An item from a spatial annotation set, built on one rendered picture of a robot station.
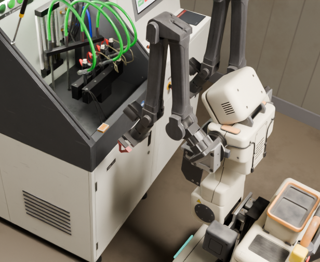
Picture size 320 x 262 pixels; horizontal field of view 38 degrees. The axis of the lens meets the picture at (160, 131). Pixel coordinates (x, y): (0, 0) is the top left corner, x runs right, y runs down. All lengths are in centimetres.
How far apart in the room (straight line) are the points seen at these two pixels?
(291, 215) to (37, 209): 136
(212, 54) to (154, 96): 43
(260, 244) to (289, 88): 214
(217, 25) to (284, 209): 79
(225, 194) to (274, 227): 23
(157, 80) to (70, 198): 94
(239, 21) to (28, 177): 131
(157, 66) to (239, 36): 44
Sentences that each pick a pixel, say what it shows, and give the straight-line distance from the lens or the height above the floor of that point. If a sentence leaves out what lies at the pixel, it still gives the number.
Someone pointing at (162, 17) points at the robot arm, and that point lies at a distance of 153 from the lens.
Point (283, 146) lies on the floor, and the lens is 367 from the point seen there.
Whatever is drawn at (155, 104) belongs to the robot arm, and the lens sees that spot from 169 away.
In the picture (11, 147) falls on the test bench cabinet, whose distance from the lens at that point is 239.
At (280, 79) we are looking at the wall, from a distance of 387.
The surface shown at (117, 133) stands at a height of 86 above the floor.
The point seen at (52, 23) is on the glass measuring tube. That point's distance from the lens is 241.
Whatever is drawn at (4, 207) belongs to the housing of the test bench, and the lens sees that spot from 284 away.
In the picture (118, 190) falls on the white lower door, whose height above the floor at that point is 43.
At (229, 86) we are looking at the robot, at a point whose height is 139.
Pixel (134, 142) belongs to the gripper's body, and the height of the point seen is 107.
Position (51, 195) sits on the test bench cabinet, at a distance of 243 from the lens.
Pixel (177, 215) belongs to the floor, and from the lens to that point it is 300.
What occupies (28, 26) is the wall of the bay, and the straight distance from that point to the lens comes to 232.
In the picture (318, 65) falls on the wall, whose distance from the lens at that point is 371.
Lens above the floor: 231
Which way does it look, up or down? 40 degrees down
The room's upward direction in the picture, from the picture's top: 6 degrees clockwise
